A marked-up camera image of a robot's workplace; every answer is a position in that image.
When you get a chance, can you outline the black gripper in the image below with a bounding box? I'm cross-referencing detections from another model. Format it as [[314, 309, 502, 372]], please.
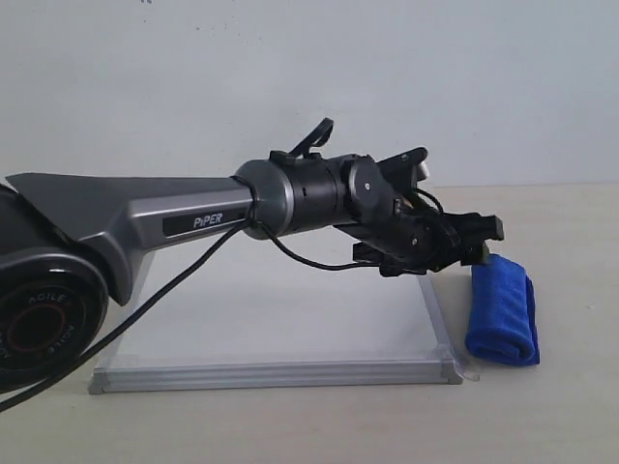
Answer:
[[338, 195, 504, 277]]

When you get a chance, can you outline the blue cloth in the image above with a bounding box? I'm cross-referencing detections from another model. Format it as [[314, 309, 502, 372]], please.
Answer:
[[465, 253, 541, 367]]

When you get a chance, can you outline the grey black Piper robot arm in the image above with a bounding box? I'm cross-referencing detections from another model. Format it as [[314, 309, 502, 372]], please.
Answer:
[[1, 148, 504, 392]]

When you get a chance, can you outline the clear tape front right corner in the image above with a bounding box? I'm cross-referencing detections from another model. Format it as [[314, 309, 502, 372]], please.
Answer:
[[453, 347, 482, 382]]

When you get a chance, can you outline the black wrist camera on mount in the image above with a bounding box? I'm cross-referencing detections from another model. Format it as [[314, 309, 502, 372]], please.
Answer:
[[377, 147, 429, 192]]

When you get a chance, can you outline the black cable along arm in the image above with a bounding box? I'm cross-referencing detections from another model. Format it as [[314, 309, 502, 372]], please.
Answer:
[[0, 118, 460, 415]]

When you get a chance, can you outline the white board with aluminium frame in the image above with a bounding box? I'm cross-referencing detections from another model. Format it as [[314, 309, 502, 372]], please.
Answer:
[[89, 249, 463, 394]]

